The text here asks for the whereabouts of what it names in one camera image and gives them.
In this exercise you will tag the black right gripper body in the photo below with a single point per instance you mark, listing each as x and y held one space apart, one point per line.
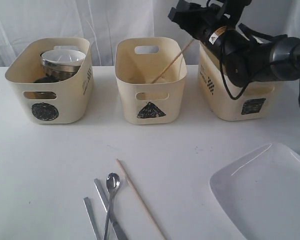
200 22

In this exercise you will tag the wooden chopstick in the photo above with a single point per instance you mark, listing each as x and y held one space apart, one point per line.
140 199
173 61

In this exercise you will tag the white ceramic bowl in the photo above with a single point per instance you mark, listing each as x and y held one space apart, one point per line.
64 57

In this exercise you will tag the steel bowl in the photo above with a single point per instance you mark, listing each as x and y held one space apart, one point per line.
58 71

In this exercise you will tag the steel mug with wire handle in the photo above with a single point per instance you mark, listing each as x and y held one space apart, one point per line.
46 94

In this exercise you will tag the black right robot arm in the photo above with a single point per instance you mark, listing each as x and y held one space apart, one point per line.
247 55

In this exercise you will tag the cream bin with triangle mark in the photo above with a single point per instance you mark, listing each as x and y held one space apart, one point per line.
137 62

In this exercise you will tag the white backdrop curtain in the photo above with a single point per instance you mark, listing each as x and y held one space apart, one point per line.
105 23

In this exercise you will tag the cream bin with square mark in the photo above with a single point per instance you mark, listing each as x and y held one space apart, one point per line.
256 101

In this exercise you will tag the cream bin with circle mark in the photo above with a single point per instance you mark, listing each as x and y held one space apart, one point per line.
73 94

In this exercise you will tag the steel spoon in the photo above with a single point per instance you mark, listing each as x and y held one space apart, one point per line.
112 185

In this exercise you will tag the white rectangular ceramic plate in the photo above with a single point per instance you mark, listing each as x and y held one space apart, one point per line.
260 193

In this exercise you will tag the steel table knife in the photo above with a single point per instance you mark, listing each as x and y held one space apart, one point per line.
118 231

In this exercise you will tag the steel flat-handled fork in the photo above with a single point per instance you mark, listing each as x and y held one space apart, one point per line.
89 209

